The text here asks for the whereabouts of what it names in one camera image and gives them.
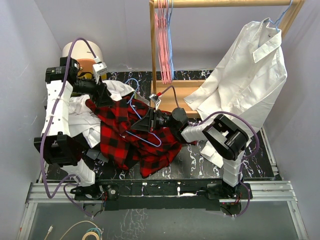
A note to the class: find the grey garment in pile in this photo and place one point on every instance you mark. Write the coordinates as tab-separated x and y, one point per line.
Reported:
96	155

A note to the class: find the wooden clothes rack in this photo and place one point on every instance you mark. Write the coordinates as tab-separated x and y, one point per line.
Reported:
181	88

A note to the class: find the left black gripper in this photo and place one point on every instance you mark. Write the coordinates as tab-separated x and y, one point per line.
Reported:
102	96

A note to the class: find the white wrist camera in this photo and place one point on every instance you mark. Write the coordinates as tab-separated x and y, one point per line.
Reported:
99	69
156	99

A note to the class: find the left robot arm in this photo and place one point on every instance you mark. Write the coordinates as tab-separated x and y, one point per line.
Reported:
56	144

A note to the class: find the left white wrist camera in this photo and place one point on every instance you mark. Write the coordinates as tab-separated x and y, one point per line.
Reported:
99	69

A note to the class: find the aluminium frame rail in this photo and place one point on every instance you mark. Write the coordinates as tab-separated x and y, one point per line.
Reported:
52	192

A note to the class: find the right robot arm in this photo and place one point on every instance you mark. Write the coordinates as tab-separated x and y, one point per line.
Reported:
227	138

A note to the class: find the white shirt on hanger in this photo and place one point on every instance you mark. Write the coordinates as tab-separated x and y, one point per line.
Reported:
248	79

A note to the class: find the blue hanger holding shirt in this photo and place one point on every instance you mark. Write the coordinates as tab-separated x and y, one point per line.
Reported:
279	20

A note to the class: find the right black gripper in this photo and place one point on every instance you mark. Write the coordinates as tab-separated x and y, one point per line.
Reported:
146	123

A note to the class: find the red black plaid shirt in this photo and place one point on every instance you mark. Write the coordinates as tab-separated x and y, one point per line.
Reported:
125	150

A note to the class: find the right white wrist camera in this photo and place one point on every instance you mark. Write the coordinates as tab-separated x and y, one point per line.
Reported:
156	99

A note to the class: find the pink wire hanger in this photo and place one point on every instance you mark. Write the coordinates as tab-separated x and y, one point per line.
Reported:
162	40

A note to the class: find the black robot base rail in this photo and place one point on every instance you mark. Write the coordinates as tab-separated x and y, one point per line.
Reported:
209	194

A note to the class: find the cream cylindrical drum toy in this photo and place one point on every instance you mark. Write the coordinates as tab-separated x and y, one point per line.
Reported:
83	55

